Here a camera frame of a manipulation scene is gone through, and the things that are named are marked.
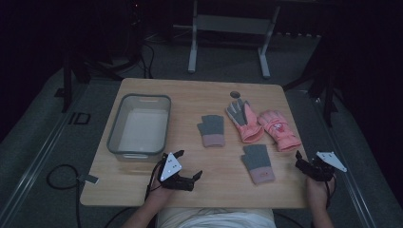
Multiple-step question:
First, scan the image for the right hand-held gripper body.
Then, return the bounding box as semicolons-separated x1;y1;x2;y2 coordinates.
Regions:
308;150;348;183

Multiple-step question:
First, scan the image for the grey and pink knit glove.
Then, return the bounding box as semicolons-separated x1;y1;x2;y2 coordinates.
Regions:
196;114;226;148
240;143;276;185

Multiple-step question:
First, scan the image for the black metal stand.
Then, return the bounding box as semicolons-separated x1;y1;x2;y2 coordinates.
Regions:
54;0;155;114
282;31;341;128

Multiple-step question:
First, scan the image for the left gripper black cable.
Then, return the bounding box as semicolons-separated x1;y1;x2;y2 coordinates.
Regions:
144;161;163;202

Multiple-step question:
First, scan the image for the white metal stand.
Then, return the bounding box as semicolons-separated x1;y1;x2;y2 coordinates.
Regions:
187;0;281;80

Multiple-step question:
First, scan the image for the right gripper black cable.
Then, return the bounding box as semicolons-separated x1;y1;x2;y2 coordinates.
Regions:
324;175;338;208

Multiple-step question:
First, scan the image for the person's right hand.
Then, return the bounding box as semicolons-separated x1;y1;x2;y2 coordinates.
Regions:
305;175;335;211

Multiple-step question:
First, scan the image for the metal floor rail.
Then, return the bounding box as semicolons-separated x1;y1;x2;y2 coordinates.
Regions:
308;91;378;228
0;80;91;222

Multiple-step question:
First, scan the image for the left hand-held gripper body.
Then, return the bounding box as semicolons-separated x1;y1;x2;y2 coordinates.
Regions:
157;151;195;192

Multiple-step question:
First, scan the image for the person's left hand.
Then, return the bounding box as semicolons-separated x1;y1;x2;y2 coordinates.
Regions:
147;172;179;208

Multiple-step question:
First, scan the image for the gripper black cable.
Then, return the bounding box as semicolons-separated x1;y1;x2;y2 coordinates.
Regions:
144;161;163;202
324;175;338;208

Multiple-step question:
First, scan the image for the black floor cable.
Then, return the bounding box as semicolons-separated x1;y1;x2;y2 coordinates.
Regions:
46;163;84;228

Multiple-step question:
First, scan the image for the small grey floor tag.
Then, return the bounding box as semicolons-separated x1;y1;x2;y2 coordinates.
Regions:
77;173;100;185

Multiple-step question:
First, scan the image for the pink glove with cartoon print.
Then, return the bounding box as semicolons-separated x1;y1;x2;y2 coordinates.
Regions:
257;109;302;153

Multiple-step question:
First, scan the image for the pink glove with grey palm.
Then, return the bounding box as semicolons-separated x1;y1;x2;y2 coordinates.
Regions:
225;98;265;144

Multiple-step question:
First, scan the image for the person's white shirt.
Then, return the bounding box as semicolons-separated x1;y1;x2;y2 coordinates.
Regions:
156;207;278;228

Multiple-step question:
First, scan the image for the clear plastic storage bin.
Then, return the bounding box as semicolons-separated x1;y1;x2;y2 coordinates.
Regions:
106;93;172;162

